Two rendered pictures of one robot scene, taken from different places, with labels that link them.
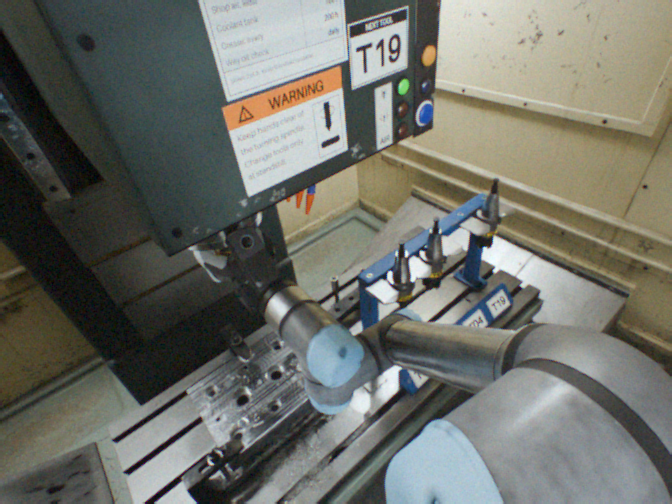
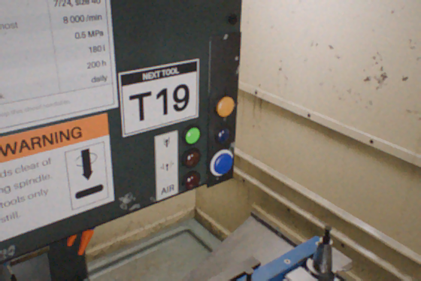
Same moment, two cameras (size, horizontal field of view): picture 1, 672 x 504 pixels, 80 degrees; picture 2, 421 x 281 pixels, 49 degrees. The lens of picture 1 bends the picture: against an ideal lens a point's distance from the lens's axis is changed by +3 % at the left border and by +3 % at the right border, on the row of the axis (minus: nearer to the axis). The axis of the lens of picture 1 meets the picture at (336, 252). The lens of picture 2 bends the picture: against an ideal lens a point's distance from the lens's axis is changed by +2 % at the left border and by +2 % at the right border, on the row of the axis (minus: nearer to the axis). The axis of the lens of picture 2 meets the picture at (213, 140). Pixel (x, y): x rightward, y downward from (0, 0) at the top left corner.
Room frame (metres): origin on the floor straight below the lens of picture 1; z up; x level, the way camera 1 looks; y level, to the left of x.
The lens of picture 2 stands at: (0.07, -0.11, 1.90)
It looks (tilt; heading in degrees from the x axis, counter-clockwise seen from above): 26 degrees down; 356
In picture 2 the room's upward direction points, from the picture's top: 2 degrees clockwise
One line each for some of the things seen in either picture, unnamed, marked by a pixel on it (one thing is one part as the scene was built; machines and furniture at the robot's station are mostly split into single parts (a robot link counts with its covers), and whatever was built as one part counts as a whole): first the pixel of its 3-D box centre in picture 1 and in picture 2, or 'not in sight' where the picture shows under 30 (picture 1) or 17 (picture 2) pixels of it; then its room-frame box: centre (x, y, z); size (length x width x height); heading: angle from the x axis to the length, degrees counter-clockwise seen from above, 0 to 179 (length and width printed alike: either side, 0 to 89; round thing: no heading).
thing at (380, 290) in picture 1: (384, 292); not in sight; (0.60, -0.09, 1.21); 0.07 x 0.05 x 0.01; 34
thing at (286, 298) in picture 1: (292, 310); not in sight; (0.41, 0.08, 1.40); 0.08 x 0.05 x 0.08; 124
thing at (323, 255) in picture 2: (491, 202); (323, 253); (0.82, -0.41, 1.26); 0.04 x 0.04 x 0.07
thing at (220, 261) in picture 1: (212, 268); not in sight; (0.53, 0.22, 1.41); 0.09 x 0.03 x 0.06; 59
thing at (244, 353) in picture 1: (238, 347); not in sight; (0.69, 0.31, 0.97); 0.13 x 0.03 x 0.15; 34
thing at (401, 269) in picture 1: (401, 265); not in sight; (0.63, -0.14, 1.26); 0.04 x 0.04 x 0.07
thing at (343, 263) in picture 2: (501, 208); (337, 260); (0.85, -0.46, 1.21); 0.07 x 0.05 x 0.01; 34
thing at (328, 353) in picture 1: (322, 344); not in sight; (0.35, 0.04, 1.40); 0.11 x 0.08 x 0.09; 34
